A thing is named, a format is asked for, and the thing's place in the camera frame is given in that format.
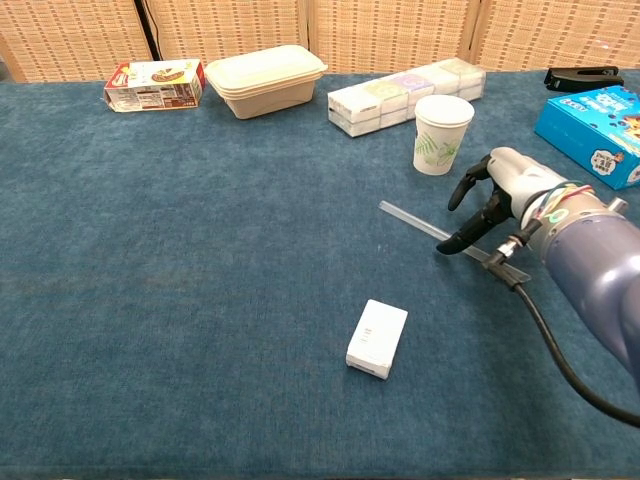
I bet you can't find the long tissue packet bundle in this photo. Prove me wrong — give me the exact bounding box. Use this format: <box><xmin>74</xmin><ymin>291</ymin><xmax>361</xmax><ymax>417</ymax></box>
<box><xmin>327</xmin><ymin>58</ymin><xmax>487</xmax><ymax>139</ymax></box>

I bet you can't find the bamboo folding screen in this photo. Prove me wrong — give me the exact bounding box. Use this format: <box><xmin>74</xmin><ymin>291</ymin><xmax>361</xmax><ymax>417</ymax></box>
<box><xmin>0</xmin><ymin>0</ymin><xmax>640</xmax><ymax>85</ymax></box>

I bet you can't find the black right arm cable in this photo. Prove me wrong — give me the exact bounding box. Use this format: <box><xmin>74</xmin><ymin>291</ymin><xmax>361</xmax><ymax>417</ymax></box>
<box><xmin>482</xmin><ymin>219</ymin><xmax>640</xmax><ymax>429</ymax></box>

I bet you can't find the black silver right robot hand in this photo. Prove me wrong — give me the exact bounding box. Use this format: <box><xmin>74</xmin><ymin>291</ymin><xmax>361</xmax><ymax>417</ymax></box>
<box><xmin>436</xmin><ymin>146</ymin><xmax>571</xmax><ymax>256</ymax></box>

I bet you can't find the beige lidded food container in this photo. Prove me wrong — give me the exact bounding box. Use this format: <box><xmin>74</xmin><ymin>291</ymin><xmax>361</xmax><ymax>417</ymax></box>
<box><xmin>204</xmin><ymin>44</ymin><xmax>329</xmax><ymax>121</ymax></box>

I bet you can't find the red snack box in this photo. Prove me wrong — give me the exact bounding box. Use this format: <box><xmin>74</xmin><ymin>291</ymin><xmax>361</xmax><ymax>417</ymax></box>
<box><xmin>103</xmin><ymin>58</ymin><xmax>207</xmax><ymax>114</ymax></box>

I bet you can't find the blue table cloth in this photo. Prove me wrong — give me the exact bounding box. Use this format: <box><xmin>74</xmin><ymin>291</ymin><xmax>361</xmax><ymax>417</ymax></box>
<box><xmin>0</xmin><ymin>68</ymin><xmax>640</xmax><ymax>479</ymax></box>

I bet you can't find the black stapler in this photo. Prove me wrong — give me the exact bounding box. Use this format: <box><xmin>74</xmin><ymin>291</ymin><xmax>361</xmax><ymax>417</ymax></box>
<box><xmin>543</xmin><ymin>65</ymin><xmax>626</xmax><ymax>94</ymax></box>

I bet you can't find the white paper cup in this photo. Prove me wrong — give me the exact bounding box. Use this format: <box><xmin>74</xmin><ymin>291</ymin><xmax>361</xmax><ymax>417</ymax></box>
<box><xmin>412</xmin><ymin>94</ymin><xmax>476</xmax><ymax>177</ymax></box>

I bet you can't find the clear plastic straw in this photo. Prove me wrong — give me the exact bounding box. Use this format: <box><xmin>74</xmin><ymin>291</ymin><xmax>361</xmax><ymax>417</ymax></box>
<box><xmin>378</xmin><ymin>200</ymin><xmax>532</xmax><ymax>283</ymax></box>

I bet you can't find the small white box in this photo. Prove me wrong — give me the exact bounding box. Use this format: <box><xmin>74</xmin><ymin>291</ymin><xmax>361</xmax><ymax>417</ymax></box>
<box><xmin>345</xmin><ymin>298</ymin><xmax>409</xmax><ymax>381</ymax></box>

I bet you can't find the blue cookie box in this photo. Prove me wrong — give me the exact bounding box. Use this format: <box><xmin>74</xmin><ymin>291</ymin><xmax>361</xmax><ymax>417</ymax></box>
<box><xmin>533</xmin><ymin>84</ymin><xmax>640</xmax><ymax>192</ymax></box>

